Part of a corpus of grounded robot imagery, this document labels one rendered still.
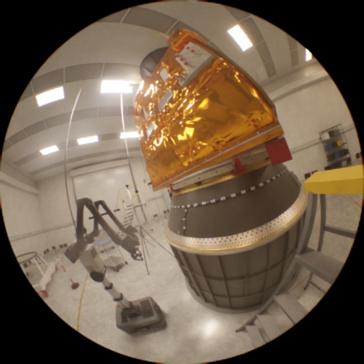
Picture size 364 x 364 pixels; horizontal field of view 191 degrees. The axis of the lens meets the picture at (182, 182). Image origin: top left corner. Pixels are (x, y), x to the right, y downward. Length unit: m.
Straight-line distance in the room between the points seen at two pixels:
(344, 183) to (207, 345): 1.68
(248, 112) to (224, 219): 0.72
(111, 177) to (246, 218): 8.35
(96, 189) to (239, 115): 8.40
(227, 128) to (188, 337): 2.12
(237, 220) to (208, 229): 0.22
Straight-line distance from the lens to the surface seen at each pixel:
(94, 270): 1.33
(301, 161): 6.33
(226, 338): 1.68
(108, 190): 8.34
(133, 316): 1.86
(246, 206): 0.82
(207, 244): 0.86
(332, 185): 0.48
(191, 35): 1.79
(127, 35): 3.62
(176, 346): 1.78
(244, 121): 0.72
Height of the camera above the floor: 1.66
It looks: 3 degrees up
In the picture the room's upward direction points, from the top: 18 degrees counter-clockwise
